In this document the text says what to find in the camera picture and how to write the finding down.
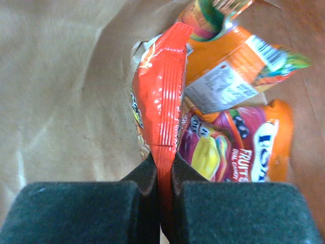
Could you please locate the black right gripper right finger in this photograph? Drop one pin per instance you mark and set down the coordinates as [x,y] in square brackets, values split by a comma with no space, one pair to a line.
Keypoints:
[228,212]

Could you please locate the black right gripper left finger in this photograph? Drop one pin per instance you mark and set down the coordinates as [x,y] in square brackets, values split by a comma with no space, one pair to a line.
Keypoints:
[125,211]

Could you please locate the red paper bag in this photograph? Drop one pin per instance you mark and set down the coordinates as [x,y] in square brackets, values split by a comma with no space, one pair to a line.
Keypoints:
[66,70]

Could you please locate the red orange snack packet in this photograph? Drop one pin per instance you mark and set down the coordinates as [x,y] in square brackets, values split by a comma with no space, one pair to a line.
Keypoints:
[157,91]

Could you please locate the orange fruit candy bag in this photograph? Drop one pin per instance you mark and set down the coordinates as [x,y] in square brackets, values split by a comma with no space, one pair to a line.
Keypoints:
[243,144]

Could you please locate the orange snack bag with label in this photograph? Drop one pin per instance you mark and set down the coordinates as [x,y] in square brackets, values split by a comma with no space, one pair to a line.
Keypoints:
[226,64]

